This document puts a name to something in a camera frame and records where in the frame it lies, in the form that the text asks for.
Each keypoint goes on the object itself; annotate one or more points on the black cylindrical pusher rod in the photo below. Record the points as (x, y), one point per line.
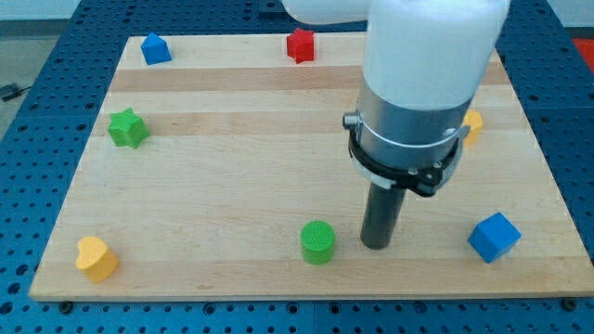
(381, 214)

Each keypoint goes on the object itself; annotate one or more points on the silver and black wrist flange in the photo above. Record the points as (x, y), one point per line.
(399, 148)

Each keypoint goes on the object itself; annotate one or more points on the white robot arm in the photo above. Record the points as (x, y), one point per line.
(423, 62)

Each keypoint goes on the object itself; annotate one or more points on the yellow hexagon block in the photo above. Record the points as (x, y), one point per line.
(474, 120)

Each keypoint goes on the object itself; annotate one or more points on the red star block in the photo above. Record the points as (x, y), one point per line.
(301, 45)

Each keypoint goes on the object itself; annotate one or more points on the green star block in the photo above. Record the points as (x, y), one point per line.
(127, 129)

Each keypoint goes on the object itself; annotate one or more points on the green cylinder block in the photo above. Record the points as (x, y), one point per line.
(317, 242)

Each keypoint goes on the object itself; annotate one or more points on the blue cube block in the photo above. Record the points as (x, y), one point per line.
(494, 237)

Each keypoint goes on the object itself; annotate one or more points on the wooden board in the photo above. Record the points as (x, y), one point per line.
(246, 147)

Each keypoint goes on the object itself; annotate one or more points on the red object at edge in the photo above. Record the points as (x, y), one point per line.
(585, 47)

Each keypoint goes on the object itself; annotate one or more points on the blue pentagon block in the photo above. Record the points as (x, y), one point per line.
(155, 49)

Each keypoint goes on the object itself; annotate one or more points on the yellow heart block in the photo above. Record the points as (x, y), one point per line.
(95, 259)

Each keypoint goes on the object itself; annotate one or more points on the black device on floor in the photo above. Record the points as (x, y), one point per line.
(9, 91)

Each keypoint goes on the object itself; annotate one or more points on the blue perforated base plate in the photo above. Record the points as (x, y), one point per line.
(42, 146)

